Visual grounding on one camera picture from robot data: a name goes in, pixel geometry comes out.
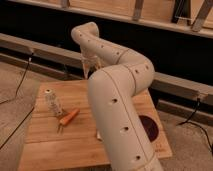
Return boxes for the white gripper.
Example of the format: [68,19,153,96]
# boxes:
[80,46,102,79]

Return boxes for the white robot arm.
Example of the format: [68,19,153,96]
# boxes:
[71,22,163,171]

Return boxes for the orange toy carrot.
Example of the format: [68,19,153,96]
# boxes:
[57,108,80,133]

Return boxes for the clear plastic bottle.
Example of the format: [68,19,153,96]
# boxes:
[45,89,63,117]

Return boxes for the white rectangular sponge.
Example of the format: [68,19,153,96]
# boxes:
[97,131,102,141]

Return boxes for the wooden board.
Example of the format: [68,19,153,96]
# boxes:
[18,80,172,171]

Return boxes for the dark red bowl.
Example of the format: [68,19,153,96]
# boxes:
[140,115,159,142]

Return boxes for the black cable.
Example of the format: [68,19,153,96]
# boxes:
[0,105,36,150]
[0,49,35,105]
[176,97,213,156]

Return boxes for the black cable lower left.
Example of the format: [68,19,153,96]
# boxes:
[0,105,36,150]

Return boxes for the black cable right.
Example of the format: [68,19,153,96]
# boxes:
[176,97,213,156]

